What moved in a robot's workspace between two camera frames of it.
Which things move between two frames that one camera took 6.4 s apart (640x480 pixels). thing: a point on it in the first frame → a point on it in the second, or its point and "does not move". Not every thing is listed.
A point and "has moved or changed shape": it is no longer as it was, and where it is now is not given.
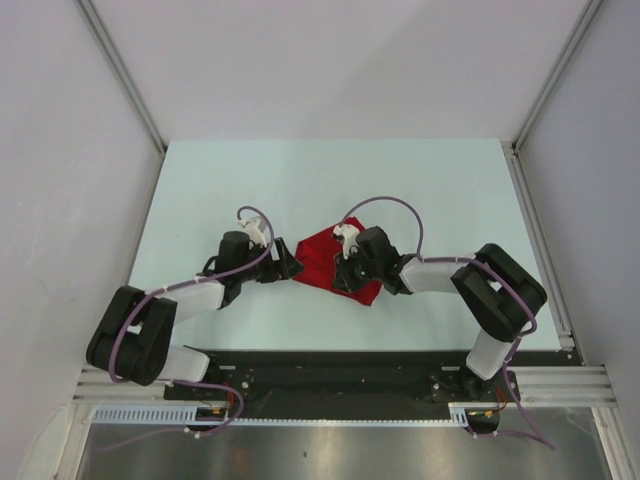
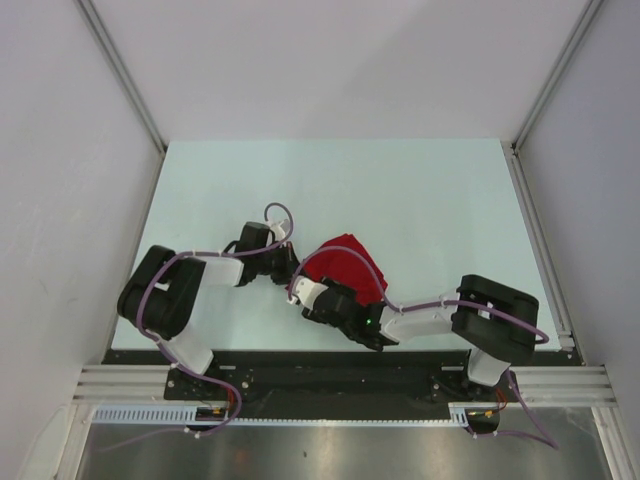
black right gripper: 343,277 → 339,288
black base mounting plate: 346,379 does not move
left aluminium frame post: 123,73 does not move
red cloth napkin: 317,254 has moved or changed shape
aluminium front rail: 535,386 does not move
